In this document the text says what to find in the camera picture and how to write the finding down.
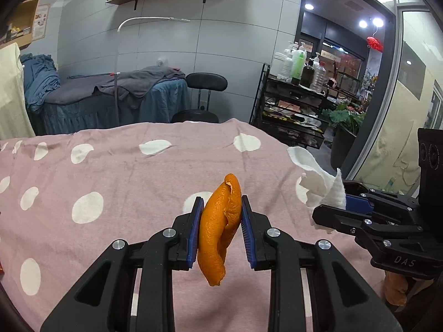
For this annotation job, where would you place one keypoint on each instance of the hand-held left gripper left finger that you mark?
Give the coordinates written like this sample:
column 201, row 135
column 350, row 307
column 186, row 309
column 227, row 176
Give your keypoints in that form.
column 193, row 235

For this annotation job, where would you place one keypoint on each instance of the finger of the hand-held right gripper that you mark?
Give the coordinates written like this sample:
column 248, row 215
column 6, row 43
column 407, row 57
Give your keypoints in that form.
column 358, row 204
column 339, row 218

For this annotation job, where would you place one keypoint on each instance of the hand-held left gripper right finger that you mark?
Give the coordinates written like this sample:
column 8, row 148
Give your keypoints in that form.
column 250, row 238

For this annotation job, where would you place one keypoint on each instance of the orange peel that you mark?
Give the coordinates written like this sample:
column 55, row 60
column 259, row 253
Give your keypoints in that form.
column 214, row 228

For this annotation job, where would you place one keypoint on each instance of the white tissue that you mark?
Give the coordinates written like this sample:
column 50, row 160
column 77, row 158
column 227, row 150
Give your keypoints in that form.
column 318, row 179

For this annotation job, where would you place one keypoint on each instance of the person's right forearm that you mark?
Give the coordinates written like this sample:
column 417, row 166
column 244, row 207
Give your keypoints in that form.
column 427, row 311

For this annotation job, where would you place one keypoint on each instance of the person's right hand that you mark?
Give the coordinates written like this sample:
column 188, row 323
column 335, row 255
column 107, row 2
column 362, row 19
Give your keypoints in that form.
column 396, row 288

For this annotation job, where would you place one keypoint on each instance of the dark plant pot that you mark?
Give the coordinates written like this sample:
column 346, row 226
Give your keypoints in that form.
column 342, row 148

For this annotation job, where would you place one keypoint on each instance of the pink polka dot blanket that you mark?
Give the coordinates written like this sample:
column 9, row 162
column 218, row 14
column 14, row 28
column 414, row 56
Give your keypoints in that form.
column 121, row 186

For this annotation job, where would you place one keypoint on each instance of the green leafy plant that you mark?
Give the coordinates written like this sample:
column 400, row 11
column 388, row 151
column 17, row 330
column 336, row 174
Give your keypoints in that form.
column 346, row 117

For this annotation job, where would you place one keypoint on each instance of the black metal mesh cart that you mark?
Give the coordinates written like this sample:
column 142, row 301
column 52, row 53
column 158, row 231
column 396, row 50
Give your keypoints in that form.
column 277, row 124

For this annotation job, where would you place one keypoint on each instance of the clear plastic bottle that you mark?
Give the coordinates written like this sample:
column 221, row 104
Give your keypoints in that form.
column 318, row 77

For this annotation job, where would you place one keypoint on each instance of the blue skirted massage bed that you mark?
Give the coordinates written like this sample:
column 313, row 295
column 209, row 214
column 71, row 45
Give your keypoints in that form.
column 162, row 100

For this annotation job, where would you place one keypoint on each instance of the brown bottle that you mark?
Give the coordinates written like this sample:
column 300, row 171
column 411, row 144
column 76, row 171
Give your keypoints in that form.
column 308, row 74

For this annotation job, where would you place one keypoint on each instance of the green bottle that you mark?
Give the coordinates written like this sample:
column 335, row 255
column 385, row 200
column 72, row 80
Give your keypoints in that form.
column 298, row 65

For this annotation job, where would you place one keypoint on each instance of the black stool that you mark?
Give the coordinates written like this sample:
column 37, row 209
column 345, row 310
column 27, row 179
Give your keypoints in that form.
column 207, row 83

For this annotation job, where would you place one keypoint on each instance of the white pump bottle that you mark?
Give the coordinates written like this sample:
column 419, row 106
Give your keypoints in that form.
column 284, row 64

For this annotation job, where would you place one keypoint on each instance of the red hanging ornament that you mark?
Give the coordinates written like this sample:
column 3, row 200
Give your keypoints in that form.
column 374, row 44

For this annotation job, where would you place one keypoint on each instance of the grey blanket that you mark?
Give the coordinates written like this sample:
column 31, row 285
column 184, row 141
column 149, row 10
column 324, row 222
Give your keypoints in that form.
column 138, row 83

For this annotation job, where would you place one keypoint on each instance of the blue cloth pile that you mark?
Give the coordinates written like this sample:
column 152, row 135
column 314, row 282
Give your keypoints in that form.
column 39, row 79

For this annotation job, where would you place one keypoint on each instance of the cream cloth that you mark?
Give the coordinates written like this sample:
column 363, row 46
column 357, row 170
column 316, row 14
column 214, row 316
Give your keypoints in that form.
column 12, row 90

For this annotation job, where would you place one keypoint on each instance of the wall poster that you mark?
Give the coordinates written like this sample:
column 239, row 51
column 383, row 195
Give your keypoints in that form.
column 41, row 20

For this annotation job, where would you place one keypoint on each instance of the wooden wall cabinet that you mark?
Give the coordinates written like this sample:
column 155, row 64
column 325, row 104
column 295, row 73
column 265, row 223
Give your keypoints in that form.
column 24, row 17

